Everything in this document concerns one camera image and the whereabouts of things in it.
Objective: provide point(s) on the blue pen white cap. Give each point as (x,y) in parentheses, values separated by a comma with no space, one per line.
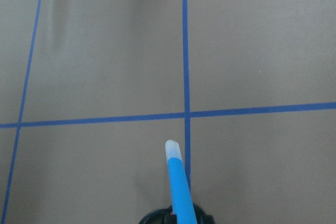
(182,204)

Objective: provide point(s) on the black mesh pen holder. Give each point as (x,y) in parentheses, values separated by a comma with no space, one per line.
(166,215)

